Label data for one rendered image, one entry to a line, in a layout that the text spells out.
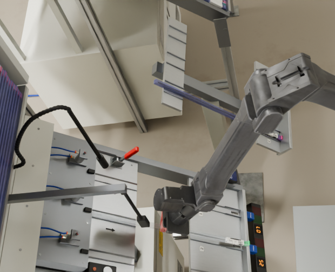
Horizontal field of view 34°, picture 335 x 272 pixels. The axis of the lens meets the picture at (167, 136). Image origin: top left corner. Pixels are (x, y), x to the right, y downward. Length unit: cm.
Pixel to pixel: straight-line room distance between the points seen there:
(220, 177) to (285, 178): 137
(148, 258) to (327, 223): 60
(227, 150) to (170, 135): 165
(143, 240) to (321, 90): 103
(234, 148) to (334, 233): 78
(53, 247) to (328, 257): 90
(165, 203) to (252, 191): 126
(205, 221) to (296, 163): 106
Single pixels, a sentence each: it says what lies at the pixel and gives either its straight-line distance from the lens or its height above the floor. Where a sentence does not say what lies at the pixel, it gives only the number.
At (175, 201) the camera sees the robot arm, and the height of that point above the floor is 113.
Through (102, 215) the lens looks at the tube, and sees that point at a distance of 148.
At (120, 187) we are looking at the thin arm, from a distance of 116.
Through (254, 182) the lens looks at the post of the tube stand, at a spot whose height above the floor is 1.
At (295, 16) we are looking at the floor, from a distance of 319.
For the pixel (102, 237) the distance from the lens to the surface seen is 148.
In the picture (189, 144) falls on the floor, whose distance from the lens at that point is 276.
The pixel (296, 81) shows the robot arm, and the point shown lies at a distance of 102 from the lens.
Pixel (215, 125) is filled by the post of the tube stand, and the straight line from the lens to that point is 197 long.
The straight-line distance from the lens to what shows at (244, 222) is 174.
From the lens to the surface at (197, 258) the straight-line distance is 161.
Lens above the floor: 234
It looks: 56 degrees down
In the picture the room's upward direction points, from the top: 23 degrees counter-clockwise
